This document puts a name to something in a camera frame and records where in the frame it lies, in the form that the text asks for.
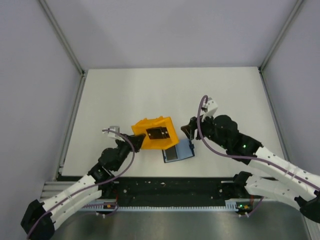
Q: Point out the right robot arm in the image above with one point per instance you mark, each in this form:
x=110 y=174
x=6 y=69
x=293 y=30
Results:
x=291 y=185

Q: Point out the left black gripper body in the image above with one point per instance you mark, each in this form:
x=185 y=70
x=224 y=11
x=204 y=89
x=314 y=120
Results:
x=123 y=150

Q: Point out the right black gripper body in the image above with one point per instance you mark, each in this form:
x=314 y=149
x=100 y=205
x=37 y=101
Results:
x=207 y=129

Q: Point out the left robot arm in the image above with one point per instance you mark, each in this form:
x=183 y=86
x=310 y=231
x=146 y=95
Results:
x=42 y=218

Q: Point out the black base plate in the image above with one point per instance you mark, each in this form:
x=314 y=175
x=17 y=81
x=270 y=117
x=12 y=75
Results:
x=173 y=191

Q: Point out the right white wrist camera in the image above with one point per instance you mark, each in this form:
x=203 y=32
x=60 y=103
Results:
x=208 y=108

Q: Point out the left aluminium frame post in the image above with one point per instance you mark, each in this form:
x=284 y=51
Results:
x=60 y=36

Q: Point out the yellow plastic bin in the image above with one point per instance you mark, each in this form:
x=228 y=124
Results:
x=162 y=144

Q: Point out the black card in bin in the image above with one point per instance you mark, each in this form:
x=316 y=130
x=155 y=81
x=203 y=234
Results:
x=157 y=133

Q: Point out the black credit card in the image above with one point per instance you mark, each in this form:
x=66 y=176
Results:
x=171 y=154

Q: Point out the grey cable duct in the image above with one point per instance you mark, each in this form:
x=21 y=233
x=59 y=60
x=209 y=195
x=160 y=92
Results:
x=229 y=206

